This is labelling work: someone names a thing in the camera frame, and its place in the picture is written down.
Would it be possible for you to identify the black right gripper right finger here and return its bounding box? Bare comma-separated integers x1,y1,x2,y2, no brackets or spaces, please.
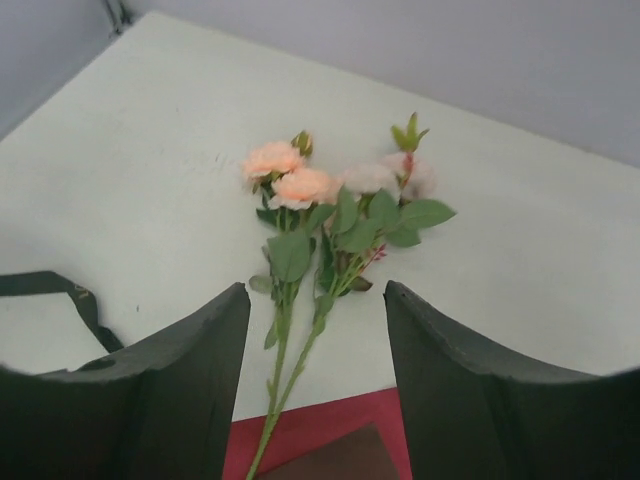
384,281,639,479

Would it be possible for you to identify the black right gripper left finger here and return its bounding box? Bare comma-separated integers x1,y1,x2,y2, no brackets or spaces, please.
1,283,250,479

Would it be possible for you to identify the brown wrapping paper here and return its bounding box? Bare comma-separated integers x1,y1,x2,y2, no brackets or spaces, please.
222,387,412,479

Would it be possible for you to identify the black ribbon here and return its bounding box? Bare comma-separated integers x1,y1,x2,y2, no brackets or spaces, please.
1,271,123,374

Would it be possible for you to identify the pink flower tall bunch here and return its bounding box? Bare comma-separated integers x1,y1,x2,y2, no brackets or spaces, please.
267,113,456,411

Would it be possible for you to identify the pink flower small bunch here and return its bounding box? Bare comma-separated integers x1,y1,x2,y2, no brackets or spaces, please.
243,130,331,479

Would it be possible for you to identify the left aluminium frame post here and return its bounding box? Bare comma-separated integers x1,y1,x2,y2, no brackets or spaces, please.
101,0,132,35

